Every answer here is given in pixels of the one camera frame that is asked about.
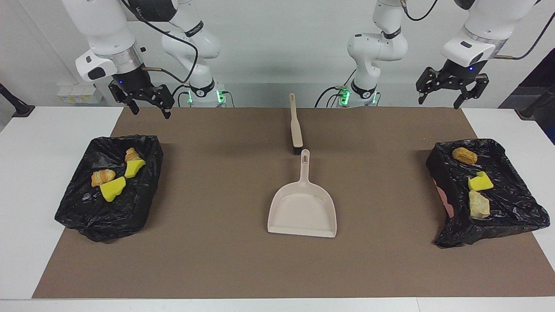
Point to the black bag lined bin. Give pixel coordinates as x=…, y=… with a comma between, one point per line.
x=78, y=212

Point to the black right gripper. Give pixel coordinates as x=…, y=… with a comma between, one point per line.
x=136, y=84

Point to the small yellow sponge wedge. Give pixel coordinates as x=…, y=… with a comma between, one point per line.
x=134, y=168

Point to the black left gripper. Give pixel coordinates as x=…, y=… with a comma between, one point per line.
x=455, y=76

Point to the brown table mat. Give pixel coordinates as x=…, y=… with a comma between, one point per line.
x=217, y=260

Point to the large yellow sponge piece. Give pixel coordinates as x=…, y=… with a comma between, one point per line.
x=112, y=189

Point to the pale bread chunk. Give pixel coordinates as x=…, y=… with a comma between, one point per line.
x=478, y=206

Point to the green and yellow sponge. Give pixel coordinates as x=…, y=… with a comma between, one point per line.
x=479, y=182

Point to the beige hand brush black bristles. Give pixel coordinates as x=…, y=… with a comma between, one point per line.
x=296, y=130

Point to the white wall socket box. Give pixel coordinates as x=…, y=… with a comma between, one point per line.
x=80, y=93

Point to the toy croissant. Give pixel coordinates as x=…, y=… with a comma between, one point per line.
x=103, y=177
x=131, y=154

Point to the beige plastic dustpan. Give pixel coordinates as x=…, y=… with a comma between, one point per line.
x=303, y=214

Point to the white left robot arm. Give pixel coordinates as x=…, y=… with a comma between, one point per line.
x=377, y=43

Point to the black bag bin pink inside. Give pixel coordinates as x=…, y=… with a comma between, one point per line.
x=507, y=199

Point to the brown bread roll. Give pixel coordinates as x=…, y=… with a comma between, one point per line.
x=464, y=155

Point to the black stand foot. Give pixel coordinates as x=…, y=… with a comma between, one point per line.
x=537, y=104
x=15, y=104

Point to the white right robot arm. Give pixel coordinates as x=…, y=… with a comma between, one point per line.
x=104, y=30

